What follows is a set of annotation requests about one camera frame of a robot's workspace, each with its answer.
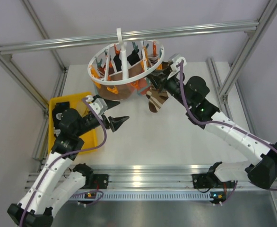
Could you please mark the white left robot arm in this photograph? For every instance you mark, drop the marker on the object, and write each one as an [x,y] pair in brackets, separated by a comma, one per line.
[45,198]

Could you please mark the large brown sock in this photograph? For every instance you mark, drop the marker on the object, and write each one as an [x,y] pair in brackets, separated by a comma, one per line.
[117,92]

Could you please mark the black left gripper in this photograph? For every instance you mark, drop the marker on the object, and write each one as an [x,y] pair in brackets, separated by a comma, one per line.
[115,122]

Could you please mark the black sock on hanger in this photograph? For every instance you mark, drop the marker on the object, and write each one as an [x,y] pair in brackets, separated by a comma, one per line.
[133,58]

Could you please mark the white slotted cable duct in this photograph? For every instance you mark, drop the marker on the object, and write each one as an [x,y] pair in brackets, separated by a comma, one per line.
[144,196]

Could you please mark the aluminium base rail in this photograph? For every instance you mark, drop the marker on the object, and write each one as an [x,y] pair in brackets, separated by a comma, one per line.
[150,177]

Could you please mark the white round clip hanger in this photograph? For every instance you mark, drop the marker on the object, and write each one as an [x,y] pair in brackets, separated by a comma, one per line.
[151,53]

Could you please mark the black patterned sock in tray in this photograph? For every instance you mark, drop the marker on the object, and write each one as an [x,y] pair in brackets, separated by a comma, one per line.
[58,110]

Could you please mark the brown striped sock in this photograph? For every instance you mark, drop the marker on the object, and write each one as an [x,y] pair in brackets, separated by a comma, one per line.
[156,99]

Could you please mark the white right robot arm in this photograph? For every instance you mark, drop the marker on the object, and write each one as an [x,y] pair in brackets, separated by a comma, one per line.
[260,169]

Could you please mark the yellow plastic tray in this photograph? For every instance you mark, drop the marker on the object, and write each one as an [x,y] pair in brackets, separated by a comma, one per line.
[90,138]

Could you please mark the salmon pink sock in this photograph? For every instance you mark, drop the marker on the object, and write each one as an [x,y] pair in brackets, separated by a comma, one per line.
[143,87]

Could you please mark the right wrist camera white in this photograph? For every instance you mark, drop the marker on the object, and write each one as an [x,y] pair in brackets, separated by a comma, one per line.
[175,62]

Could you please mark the aluminium top crossbar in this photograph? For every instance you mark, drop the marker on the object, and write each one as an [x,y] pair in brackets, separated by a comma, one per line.
[162,33]

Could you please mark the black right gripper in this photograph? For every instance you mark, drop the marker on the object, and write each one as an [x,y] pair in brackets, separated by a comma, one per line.
[159,80]

